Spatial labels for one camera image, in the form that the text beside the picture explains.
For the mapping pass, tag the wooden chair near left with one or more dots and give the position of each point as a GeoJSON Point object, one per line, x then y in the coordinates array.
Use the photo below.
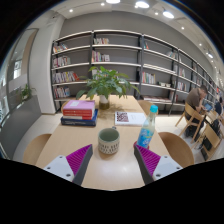
{"type": "Point", "coordinates": [34, 149]}

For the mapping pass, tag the green potted plant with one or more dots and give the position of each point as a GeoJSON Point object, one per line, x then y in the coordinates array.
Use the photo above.
{"type": "Point", "coordinates": [105, 82]}

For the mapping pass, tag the laptop on side table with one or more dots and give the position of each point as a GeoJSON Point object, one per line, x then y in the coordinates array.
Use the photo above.
{"type": "Point", "coordinates": [208, 107]}

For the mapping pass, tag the wooden chair under person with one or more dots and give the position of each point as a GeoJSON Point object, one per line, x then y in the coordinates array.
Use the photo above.
{"type": "Point", "coordinates": [193, 118]}

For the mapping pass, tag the wooden chair with bag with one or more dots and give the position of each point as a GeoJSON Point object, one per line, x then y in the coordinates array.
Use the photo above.
{"type": "Point", "coordinates": [210, 142]}

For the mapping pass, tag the seated person brown shirt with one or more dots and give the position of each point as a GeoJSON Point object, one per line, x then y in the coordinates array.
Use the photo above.
{"type": "Point", "coordinates": [195, 99]}

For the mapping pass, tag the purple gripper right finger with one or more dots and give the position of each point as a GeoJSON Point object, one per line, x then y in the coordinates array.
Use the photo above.
{"type": "Point", "coordinates": [152, 166]}

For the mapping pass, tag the wooden chair far right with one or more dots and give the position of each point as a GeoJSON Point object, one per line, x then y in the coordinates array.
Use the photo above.
{"type": "Point", "coordinates": [145, 105]}

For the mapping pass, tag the wooden chair near right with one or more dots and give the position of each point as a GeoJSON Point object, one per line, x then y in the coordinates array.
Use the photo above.
{"type": "Point", "coordinates": [178, 149]}

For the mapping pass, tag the clear blue-capped water bottle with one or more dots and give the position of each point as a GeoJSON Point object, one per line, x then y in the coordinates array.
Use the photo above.
{"type": "Point", "coordinates": [148, 128]}

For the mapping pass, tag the grey patterned ceramic mug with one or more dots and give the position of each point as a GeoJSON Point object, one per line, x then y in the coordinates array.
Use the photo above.
{"type": "Point", "coordinates": [108, 141]}

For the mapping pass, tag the long wooden table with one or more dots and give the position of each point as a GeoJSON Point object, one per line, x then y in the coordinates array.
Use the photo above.
{"type": "Point", "coordinates": [108, 172]}

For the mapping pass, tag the red middle book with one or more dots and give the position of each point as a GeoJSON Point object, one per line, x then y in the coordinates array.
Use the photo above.
{"type": "Point", "coordinates": [78, 117]}

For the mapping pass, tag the small plant on ledge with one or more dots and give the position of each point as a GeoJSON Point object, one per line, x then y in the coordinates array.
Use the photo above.
{"type": "Point", "coordinates": [26, 93]}

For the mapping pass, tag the large grey bookshelf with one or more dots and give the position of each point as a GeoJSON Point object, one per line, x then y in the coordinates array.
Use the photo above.
{"type": "Point", "coordinates": [161, 72]}

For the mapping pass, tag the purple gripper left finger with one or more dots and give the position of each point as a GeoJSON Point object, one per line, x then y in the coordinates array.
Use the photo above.
{"type": "Point", "coordinates": [73, 166]}

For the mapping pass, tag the dark blue bottom book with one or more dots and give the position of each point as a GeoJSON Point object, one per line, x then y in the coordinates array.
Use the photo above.
{"type": "Point", "coordinates": [78, 122]}

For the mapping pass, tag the pink top book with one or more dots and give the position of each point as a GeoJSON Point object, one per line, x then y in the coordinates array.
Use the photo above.
{"type": "Point", "coordinates": [79, 107]}

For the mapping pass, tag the wooden chair far left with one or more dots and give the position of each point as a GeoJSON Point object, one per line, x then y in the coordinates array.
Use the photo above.
{"type": "Point", "coordinates": [64, 105]}

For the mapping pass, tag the white open magazine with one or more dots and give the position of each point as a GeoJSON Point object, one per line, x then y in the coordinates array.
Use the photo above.
{"type": "Point", "coordinates": [129, 118]}

